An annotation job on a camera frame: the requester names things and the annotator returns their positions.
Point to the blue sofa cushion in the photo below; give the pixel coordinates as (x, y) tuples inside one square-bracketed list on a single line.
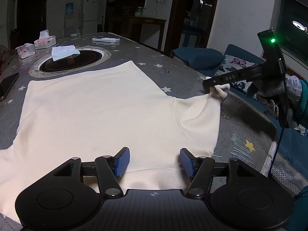
[(198, 58)]

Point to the water dispenser with blue bottle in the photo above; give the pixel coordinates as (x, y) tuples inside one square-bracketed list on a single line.
[(69, 19)]

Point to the white remote control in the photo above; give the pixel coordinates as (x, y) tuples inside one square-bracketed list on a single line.
[(106, 40)]

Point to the cream beige sweater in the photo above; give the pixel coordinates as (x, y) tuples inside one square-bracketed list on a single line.
[(97, 113)]

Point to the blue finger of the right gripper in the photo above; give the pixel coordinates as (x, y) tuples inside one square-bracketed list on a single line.
[(248, 74)]

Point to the small pink white box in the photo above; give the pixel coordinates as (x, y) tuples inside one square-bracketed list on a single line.
[(25, 50)]

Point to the white refrigerator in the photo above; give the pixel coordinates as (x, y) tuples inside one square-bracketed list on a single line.
[(90, 11)]

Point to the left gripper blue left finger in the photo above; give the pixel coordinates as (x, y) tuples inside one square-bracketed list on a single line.
[(120, 162)]

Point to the black smartphone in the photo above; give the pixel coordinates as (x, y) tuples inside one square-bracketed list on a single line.
[(7, 84)]

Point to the pink tissue box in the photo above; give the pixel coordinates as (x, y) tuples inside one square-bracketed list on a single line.
[(45, 40)]

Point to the dark wooden door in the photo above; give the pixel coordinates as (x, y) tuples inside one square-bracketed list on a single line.
[(31, 20)]

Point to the gloved right hand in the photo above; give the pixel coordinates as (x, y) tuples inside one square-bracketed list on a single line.
[(297, 95)]

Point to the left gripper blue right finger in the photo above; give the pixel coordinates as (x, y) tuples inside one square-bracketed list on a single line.
[(188, 162)]

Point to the dark wooden side table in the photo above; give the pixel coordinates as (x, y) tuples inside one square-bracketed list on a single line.
[(147, 31)]

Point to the round black induction cooktop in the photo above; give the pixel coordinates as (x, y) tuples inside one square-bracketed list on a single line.
[(89, 56)]

